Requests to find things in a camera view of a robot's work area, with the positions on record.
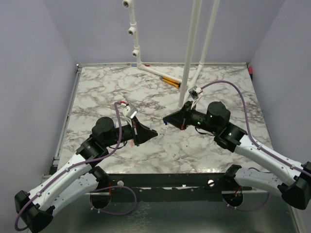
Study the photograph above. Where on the white PVC pipe frame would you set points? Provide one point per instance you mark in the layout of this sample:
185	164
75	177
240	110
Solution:
166	31

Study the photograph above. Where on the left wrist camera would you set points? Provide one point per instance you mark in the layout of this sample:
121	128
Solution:
129	111

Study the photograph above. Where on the red black clamp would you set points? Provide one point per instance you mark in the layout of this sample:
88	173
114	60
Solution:
250	70

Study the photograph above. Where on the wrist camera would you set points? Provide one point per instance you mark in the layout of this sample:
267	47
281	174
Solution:
196	93
129	111

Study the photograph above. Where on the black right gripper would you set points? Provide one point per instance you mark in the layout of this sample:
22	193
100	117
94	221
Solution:
181	118

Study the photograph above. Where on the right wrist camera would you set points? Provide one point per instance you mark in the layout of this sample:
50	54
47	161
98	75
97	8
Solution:
196	93

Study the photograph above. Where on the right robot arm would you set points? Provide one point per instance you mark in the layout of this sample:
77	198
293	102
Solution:
286	177

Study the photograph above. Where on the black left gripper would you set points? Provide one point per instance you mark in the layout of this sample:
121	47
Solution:
144	133

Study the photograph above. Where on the yellow utility knife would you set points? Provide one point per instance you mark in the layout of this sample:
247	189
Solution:
171	82

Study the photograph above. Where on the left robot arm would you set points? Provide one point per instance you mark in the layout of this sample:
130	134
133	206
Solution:
80	175

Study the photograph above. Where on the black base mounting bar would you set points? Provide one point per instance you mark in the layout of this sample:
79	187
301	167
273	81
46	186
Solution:
177	187

